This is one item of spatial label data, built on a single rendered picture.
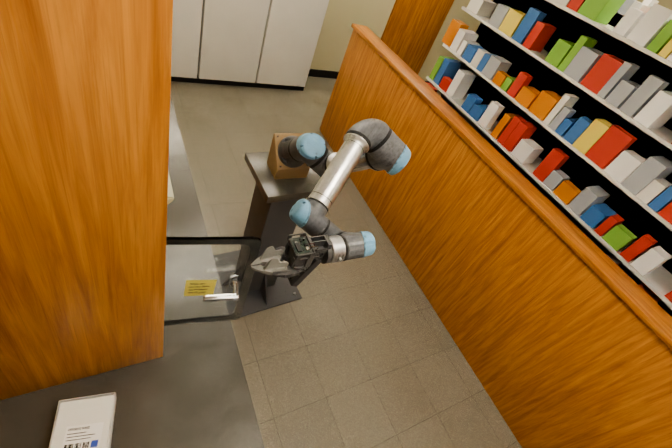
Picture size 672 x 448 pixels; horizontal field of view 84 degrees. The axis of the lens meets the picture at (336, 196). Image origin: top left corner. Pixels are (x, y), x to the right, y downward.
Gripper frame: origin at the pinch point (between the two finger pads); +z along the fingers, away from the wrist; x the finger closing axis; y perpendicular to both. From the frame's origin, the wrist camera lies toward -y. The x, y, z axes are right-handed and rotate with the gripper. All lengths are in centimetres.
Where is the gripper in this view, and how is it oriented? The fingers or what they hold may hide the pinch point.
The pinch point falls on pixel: (255, 267)
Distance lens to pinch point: 99.1
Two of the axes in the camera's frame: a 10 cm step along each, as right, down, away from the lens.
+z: -8.6, 0.8, -5.0
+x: 4.1, 7.0, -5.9
